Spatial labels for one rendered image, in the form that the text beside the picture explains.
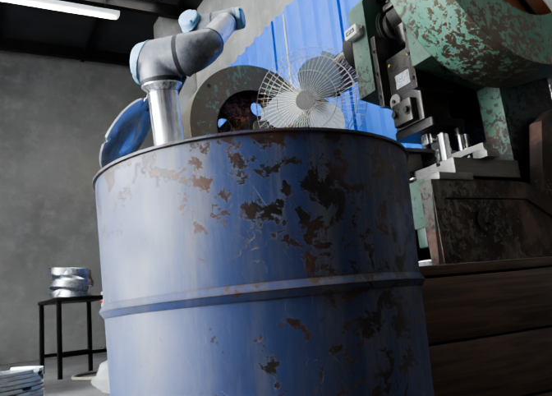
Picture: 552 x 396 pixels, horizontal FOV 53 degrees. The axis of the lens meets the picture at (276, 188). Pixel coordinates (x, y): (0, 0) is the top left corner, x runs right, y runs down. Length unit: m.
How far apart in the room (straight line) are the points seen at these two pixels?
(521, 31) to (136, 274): 1.43
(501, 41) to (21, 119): 7.46
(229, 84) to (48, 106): 5.62
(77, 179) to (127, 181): 7.74
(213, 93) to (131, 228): 2.62
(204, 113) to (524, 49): 1.86
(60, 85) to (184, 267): 8.28
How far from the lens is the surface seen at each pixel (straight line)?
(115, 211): 0.64
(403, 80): 2.07
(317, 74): 2.84
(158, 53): 1.59
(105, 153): 1.91
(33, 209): 8.18
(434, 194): 1.62
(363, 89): 2.17
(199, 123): 3.10
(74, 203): 8.27
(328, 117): 2.76
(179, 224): 0.56
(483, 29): 1.67
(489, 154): 1.86
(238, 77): 3.30
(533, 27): 1.85
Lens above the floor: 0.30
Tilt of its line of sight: 12 degrees up
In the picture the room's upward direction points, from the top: 6 degrees counter-clockwise
